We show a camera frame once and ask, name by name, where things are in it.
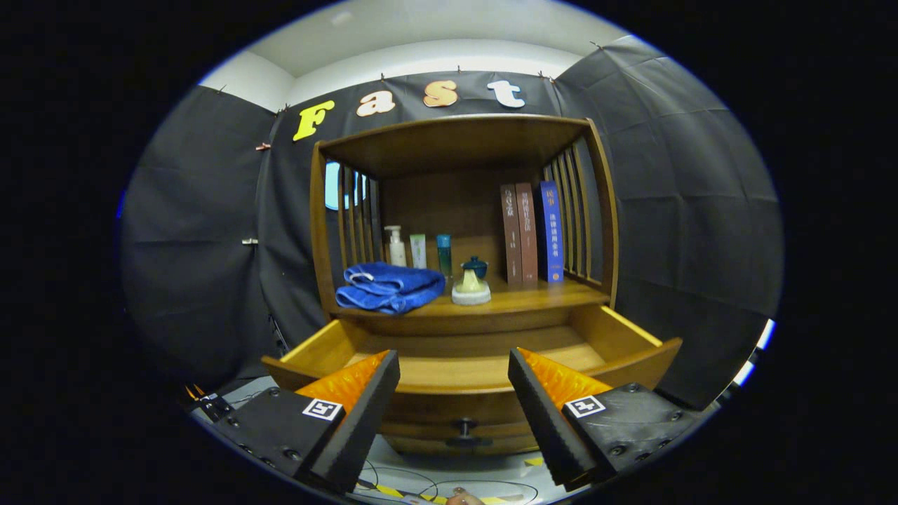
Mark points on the teal bottle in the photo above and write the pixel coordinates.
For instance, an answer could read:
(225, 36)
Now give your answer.
(444, 254)

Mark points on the wooden drawer with black knob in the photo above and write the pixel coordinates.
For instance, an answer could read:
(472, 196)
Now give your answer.
(456, 405)

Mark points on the white green tube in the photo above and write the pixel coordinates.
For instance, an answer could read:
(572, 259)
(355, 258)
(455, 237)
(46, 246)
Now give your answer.
(418, 251)

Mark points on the blue book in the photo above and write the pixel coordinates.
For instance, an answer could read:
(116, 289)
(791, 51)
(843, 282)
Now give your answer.
(551, 231)

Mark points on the yellow black floor tape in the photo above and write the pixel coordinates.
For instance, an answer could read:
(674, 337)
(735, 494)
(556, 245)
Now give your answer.
(533, 461)

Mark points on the reddish brown book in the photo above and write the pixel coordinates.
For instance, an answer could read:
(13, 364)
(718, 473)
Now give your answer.
(527, 235)

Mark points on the black backdrop cloth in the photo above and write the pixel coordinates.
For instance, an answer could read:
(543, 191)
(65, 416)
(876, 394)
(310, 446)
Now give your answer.
(666, 210)

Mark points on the wooden countertop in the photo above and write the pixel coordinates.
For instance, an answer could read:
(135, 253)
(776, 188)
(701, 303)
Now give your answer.
(533, 294)

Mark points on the white pump bottle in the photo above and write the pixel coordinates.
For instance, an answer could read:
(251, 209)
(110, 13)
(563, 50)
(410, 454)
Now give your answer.
(396, 250)

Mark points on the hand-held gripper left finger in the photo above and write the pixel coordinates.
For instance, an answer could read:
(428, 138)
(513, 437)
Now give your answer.
(365, 421)

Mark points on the white slotted appliance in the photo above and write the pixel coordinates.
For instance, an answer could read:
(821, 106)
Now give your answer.
(758, 347)

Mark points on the wooden cabinet with slatted sides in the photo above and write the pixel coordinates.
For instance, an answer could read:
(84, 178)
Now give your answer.
(449, 140)

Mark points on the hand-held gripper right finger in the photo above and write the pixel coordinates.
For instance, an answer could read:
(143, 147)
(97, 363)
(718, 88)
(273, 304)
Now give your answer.
(544, 421)

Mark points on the blue folded towel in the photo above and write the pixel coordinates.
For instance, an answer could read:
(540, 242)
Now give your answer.
(389, 287)

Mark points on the blue lidded cup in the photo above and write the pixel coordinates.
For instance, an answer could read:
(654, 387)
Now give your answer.
(476, 266)

